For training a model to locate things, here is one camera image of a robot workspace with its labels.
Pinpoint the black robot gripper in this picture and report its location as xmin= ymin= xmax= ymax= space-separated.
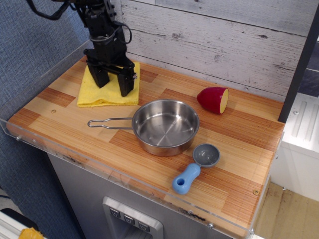
xmin=84 ymin=23 xmax=136 ymax=97

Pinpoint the yellow cloth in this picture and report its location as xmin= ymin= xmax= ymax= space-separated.
xmin=77 ymin=62 xmax=140 ymax=108

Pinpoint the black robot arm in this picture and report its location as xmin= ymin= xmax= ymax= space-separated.
xmin=52 ymin=0 xmax=136 ymax=97

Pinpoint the stainless steel pot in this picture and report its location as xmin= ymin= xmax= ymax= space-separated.
xmin=87 ymin=99 xmax=200 ymax=157

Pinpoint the red yellow toy fruit half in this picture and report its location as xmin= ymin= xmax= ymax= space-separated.
xmin=197 ymin=87 xmax=229 ymax=114

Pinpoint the clear acrylic table guard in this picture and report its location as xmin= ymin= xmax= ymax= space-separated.
xmin=0 ymin=32 xmax=284 ymax=239

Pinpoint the grey toy fridge cabinet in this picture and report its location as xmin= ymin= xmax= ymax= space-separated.
xmin=49 ymin=155 xmax=228 ymax=239

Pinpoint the blue grey toy scoop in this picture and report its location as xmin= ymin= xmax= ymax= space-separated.
xmin=172 ymin=143 xmax=221 ymax=195

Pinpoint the silver dispenser button panel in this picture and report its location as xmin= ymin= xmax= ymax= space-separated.
xmin=103 ymin=196 xmax=164 ymax=239

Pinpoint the white toy sink counter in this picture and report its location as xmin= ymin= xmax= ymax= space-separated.
xmin=270 ymin=93 xmax=319 ymax=201

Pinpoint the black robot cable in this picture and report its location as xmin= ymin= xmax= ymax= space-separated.
xmin=26 ymin=0 xmax=73 ymax=21

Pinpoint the dark grey right post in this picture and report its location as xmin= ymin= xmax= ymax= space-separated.
xmin=278 ymin=6 xmax=319 ymax=123

